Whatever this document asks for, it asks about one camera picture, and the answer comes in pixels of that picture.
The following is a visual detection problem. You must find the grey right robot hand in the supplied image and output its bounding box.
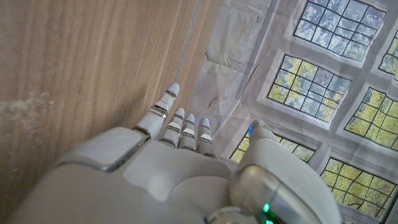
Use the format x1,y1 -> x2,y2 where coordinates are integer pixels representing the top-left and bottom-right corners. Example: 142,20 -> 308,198
6,82 -> 343,224

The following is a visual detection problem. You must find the printed window backdrop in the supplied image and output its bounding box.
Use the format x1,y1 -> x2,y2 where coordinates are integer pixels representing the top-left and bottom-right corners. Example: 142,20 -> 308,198
174,0 -> 398,224

